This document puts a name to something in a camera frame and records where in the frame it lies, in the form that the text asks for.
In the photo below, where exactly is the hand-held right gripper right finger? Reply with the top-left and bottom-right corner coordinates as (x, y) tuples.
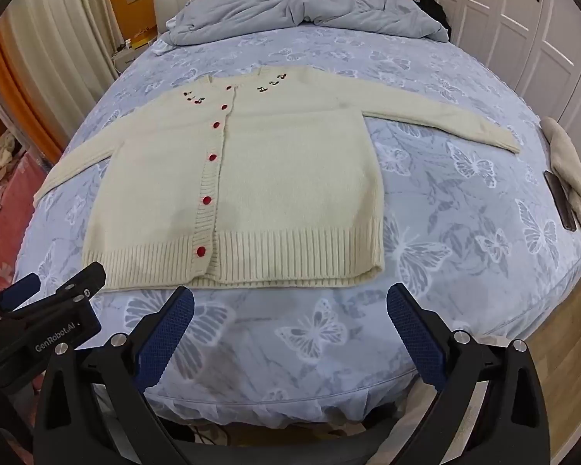
(368, 282), (553, 465)

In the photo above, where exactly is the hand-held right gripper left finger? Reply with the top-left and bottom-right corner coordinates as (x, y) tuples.
(34, 286), (233, 465)

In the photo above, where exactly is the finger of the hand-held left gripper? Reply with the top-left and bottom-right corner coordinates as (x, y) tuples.
(0, 272), (42, 320)
(43, 262), (107, 308)

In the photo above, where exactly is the cream knit cardigan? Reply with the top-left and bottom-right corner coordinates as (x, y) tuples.
(33, 65), (523, 292)

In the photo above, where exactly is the bed with blue butterfly sheet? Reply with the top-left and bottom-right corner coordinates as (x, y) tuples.
(10, 24), (581, 427)

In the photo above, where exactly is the white plush toy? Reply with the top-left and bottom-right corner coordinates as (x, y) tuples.
(0, 133), (19, 176)

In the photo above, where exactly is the orange curtain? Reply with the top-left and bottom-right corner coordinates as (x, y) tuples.
(0, 24), (71, 165)

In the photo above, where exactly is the dark phone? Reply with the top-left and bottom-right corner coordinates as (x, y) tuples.
(545, 170), (578, 231)

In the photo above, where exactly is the white nightstand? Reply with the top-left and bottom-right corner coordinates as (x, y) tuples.
(112, 34), (162, 76)

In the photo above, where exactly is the cream cloth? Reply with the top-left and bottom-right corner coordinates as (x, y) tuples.
(541, 117), (581, 244)

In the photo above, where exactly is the dark clothing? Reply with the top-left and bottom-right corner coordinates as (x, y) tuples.
(419, 0), (453, 42)

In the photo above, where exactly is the white wardrobe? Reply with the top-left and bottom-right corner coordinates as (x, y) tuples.
(416, 0), (581, 156)

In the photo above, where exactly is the grey duvet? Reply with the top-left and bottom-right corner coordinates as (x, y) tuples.
(162, 0), (450, 45)

